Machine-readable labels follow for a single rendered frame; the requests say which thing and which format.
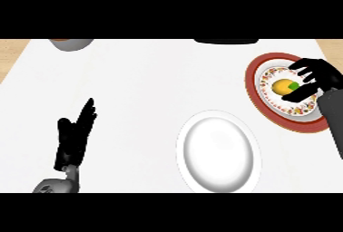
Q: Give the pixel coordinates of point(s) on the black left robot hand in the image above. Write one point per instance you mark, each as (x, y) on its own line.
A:
(74, 142)

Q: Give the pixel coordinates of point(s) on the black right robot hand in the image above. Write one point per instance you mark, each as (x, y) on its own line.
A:
(320, 77)

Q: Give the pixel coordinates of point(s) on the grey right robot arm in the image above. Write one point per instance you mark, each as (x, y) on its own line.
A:
(333, 117)

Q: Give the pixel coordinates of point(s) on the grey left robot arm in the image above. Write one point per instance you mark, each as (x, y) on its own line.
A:
(60, 182)

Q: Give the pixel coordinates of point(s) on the yellow lemon with green patch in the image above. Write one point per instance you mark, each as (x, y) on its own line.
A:
(284, 86)

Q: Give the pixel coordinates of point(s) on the red-rimmed floral plate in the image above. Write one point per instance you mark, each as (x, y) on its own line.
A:
(272, 102)

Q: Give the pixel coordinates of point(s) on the plain white plate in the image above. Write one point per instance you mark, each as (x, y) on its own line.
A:
(219, 151)

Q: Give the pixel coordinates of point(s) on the black appliance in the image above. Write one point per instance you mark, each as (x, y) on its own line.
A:
(225, 41)

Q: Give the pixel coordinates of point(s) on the grey bowl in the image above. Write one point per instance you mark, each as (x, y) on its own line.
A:
(70, 44)

